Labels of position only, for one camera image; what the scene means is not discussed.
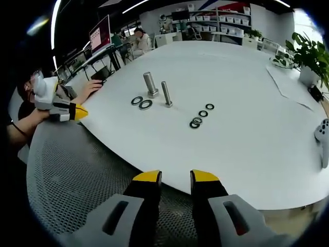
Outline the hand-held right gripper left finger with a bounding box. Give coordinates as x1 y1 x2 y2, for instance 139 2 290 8
65 169 163 247

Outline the black office chair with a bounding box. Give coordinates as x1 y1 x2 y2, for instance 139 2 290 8
188 25 204 41

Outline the black wrist strap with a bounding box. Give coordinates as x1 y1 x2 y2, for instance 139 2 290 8
10 119 28 137

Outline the black laptop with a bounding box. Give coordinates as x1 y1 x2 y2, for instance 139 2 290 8
90 65 116 81

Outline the ceiling light strip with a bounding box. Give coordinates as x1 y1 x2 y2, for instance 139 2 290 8
121 0 150 14
50 0 63 50

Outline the computer monitor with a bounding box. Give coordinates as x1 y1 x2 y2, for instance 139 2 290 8
88 14 112 54

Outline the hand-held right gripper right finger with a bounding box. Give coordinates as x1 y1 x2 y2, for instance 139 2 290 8
190 169 293 247

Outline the thick threaded stud bolt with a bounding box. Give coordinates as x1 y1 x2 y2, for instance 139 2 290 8
142 72 159 99

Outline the white cabinet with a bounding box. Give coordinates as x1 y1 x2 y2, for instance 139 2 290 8
153 31 185 49

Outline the white humanoid figure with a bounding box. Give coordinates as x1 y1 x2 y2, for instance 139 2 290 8
158 14 171 33

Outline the grey mesh chair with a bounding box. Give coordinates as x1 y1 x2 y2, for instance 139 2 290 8
26 122 197 247

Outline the white game controller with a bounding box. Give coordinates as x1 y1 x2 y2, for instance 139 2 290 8
313 118 329 170

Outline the white paper sheet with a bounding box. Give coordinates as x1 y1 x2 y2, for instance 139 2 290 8
265 63 316 112

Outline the large potted green plant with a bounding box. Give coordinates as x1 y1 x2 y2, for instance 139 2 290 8
285 31 329 91

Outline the shelf with white bins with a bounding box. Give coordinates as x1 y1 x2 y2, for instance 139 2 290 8
171 5 253 44

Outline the small green plant in glass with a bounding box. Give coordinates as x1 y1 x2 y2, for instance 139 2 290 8
271 48 294 69

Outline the small black device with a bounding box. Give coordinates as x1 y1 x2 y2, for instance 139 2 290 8
309 85 326 103

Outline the thin threaded stud bolt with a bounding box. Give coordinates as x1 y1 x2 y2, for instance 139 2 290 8
160 80 174 109

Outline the black desk frame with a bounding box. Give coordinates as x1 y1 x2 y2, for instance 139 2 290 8
54 43 122 78

